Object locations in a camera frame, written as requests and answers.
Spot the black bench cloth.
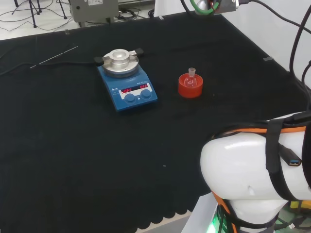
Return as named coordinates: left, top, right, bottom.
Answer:
left=0, top=11, right=311, bottom=233

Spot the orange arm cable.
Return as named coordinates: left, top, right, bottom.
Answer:
left=210, top=125, right=307, bottom=233

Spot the thin glass rod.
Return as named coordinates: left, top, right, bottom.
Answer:
left=29, top=46, right=79, bottom=69

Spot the red flask ring stand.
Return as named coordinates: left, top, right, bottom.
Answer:
left=178, top=73, right=204, bottom=99

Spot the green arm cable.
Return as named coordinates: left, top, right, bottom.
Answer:
left=189, top=0, right=216, bottom=16

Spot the yellow stop button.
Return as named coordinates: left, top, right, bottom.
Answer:
left=289, top=200, right=311, bottom=215

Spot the black tripod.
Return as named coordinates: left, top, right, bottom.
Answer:
left=13, top=0, right=43, bottom=28

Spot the grey metal box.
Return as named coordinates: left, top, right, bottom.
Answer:
left=69, top=0, right=120, bottom=24

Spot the clear round-bottom flask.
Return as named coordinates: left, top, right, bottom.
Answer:
left=184, top=67, right=197, bottom=88

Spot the blue base heater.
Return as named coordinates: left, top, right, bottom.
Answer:
left=94, top=48, right=158, bottom=113

